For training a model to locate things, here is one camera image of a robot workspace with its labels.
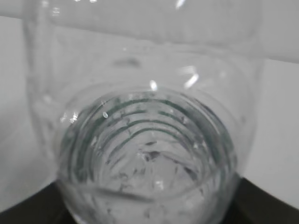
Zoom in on clear plastic water bottle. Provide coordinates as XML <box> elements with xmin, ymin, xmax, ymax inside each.
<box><xmin>23</xmin><ymin>0</ymin><xmax>263</xmax><ymax>224</ymax></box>

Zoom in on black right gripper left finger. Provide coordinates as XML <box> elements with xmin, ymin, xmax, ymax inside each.
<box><xmin>0</xmin><ymin>183</ymin><xmax>75</xmax><ymax>224</ymax></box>

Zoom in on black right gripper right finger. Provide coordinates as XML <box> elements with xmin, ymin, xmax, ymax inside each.
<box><xmin>230</xmin><ymin>178</ymin><xmax>299</xmax><ymax>224</ymax></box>

